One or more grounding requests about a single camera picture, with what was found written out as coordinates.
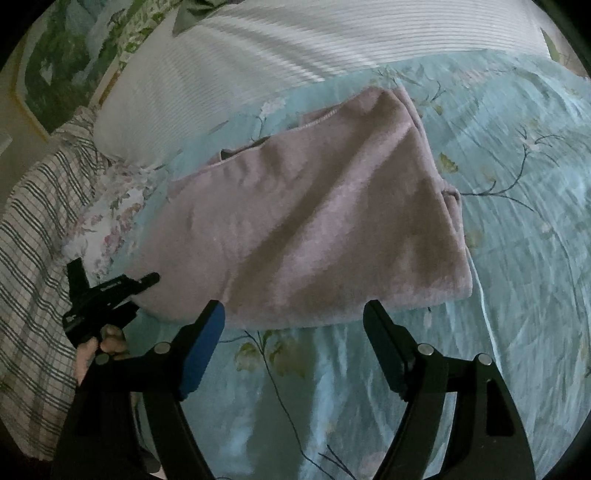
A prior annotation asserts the light blue floral bedsheet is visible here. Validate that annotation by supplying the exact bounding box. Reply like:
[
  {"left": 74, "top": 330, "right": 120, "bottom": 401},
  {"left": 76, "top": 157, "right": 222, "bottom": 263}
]
[{"left": 122, "top": 48, "right": 591, "bottom": 480}]

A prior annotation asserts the person's left hand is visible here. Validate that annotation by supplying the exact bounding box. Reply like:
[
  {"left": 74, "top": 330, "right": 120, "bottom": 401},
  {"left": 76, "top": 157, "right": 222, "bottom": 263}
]
[{"left": 75, "top": 324, "right": 131, "bottom": 385}]

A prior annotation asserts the pinkish grey knit sweater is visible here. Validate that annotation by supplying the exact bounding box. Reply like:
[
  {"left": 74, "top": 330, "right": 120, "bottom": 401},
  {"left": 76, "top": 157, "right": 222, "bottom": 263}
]
[{"left": 124, "top": 86, "right": 474, "bottom": 330}]

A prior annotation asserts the green landscape wall painting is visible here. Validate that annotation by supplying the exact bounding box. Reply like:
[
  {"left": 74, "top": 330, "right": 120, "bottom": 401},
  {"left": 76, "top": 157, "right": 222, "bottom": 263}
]
[{"left": 16, "top": 0, "right": 185, "bottom": 139}]

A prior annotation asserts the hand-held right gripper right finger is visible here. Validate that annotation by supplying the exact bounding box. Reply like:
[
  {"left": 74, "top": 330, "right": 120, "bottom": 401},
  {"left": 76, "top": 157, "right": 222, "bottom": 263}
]
[{"left": 363, "top": 300, "right": 536, "bottom": 480}]

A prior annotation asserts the green plaid blanket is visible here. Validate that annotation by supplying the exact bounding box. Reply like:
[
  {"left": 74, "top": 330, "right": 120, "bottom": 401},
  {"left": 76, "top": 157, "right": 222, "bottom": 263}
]
[{"left": 0, "top": 106, "right": 109, "bottom": 462}]

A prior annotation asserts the white striped pillow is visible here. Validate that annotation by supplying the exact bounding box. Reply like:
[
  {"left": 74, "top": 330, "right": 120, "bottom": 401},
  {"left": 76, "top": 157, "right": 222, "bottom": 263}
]
[{"left": 95, "top": 0, "right": 555, "bottom": 167}]

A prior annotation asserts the white floral cloth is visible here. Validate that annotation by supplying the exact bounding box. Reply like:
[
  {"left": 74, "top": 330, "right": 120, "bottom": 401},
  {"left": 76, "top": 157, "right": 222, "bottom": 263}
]
[{"left": 60, "top": 159, "right": 162, "bottom": 278}]

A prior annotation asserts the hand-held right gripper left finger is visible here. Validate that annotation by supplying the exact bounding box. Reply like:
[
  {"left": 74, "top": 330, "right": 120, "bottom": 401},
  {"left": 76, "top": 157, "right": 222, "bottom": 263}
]
[{"left": 50, "top": 300, "right": 226, "bottom": 480}]

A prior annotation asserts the green pillow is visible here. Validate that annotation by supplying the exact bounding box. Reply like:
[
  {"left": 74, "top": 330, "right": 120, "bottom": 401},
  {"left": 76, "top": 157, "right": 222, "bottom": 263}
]
[{"left": 171, "top": 0, "right": 232, "bottom": 38}]

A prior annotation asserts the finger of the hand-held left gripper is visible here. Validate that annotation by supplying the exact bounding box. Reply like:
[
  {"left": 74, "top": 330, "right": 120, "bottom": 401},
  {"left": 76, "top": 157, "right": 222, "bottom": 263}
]
[{"left": 131, "top": 272, "right": 161, "bottom": 291}]

